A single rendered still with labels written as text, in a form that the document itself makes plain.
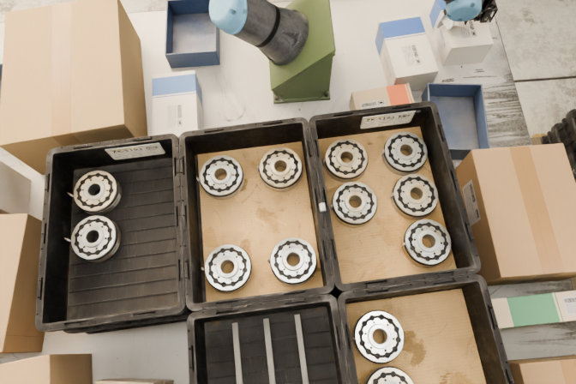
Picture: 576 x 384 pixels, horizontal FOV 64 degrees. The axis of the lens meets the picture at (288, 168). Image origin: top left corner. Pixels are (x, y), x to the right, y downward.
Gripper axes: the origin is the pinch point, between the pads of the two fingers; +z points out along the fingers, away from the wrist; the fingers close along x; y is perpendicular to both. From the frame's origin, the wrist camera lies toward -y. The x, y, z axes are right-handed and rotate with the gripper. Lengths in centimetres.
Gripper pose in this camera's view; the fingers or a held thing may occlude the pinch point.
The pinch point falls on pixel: (461, 23)
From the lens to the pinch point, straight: 150.7
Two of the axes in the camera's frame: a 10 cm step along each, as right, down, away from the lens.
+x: 10.0, -1.0, 0.1
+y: 0.9, 9.3, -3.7
